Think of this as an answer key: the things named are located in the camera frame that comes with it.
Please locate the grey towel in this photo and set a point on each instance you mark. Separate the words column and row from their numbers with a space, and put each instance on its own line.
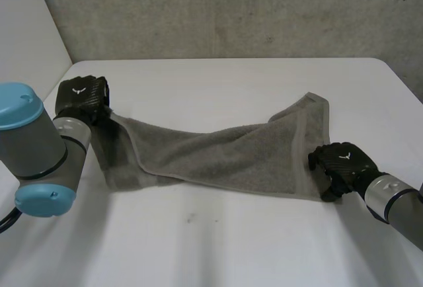
column 218, row 158

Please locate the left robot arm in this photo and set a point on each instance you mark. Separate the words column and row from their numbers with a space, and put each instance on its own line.
column 33, row 154

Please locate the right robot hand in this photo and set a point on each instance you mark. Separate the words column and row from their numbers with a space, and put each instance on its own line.
column 343, row 164

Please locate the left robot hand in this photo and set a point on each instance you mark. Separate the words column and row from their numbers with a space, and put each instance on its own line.
column 79, row 95

